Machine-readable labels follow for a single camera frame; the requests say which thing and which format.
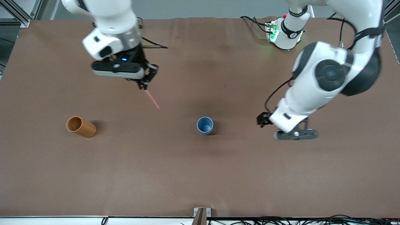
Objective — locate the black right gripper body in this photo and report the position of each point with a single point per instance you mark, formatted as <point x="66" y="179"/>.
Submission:
<point x="139" y="57"/>

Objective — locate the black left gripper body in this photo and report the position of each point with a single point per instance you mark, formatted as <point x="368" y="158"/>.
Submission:
<point x="263" y="119"/>

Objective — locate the pink chopstick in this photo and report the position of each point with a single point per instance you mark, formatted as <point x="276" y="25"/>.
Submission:
<point x="153" y="100"/>

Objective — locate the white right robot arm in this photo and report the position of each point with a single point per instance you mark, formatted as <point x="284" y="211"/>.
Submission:
<point x="109" y="15"/>

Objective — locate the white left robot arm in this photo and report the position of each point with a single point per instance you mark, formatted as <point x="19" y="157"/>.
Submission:
<point x="315" y="81"/>

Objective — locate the blue cup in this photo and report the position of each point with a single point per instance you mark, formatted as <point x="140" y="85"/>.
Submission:
<point x="205" y="125"/>

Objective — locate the orange-brown cylindrical cup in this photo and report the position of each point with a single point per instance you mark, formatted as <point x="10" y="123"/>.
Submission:
<point x="82" y="127"/>

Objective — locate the green-lit circuit board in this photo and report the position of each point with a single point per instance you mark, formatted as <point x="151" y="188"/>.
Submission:
<point x="271" y="31"/>

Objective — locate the brown table mat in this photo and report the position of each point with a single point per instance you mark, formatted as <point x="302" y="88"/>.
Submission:
<point x="187" y="175"/>

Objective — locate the metal bracket with brown post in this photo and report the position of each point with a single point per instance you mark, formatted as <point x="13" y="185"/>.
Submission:
<point x="201" y="216"/>

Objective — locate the aluminium frame profile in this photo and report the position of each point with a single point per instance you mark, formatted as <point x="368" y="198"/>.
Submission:
<point x="392" y="12"/>
<point x="18" y="12"/>

